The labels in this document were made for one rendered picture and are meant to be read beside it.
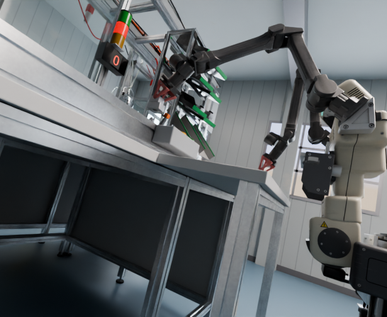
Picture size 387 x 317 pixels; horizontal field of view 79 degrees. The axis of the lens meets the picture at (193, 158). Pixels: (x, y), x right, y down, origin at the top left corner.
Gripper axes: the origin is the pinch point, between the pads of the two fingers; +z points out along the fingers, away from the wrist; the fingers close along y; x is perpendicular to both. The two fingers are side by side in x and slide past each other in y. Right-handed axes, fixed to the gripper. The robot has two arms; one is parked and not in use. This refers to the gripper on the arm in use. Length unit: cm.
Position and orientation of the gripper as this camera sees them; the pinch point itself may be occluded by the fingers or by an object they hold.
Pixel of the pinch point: (158, 99)
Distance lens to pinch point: 108.2
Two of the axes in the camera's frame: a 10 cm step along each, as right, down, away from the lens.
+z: -7.3, 6.7, 1.5
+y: -4.0, -2.4, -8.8
